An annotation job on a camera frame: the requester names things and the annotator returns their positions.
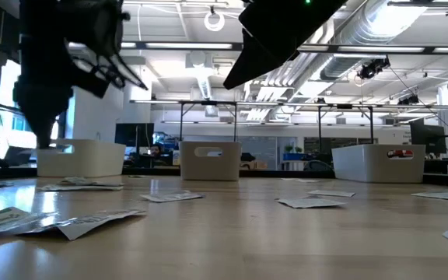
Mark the black track spotlight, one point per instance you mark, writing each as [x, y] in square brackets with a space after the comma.
[408, 100]
[369, 70]

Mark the white plastic bin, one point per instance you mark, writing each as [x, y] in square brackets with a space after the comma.
[92, 159]

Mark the grey white small packet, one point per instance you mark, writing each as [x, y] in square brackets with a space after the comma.
[171, 197]

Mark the black computer monitor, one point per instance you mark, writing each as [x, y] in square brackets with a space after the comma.
[134, 134]
[428, 138]

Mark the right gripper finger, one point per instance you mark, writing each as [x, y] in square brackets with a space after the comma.
[255, 58]

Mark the person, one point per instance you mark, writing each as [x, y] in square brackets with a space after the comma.
[156, 151]

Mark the small potted plant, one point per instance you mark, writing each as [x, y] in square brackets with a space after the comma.
[298, 149]
[289, 149]

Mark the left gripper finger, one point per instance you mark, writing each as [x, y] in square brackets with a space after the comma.
[33, 113]
[54, 110]

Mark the cardboard box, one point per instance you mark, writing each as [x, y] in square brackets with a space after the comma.
[261, 164]

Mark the open laptop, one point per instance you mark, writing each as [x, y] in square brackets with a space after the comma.
[18, 155]

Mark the grey plastic bin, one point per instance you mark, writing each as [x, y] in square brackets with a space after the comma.
[208, 167]
[379, 171]

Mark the silver ventilation duct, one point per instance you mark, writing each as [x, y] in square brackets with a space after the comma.
[364, 31]

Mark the blue storage bin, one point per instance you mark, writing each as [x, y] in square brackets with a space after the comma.
[298, 157]

